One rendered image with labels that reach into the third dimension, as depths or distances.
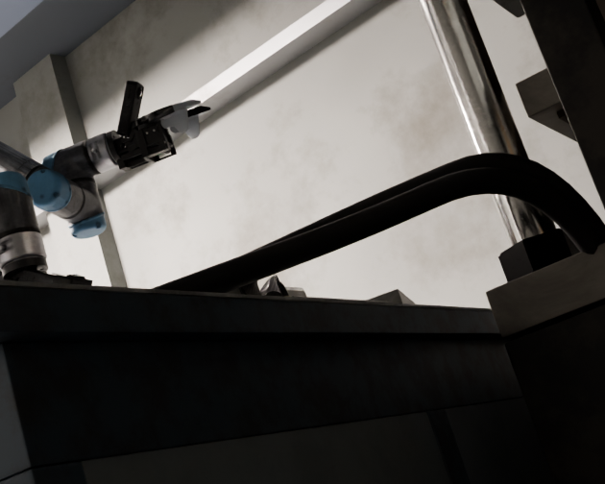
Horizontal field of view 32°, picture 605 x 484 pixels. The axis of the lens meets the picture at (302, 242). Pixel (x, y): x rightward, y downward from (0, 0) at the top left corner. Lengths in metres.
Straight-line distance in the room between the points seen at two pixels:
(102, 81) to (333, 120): 1.39
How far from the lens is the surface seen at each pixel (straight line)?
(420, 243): 3.96
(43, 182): 2.07
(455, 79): 1.40
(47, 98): 5.33
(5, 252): 1.73
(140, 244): 4.91
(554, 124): 1.48
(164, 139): 2.17
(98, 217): 2.19
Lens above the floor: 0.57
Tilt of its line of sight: 15 degrees up
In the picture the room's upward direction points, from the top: 18 degrees counter-clockwise
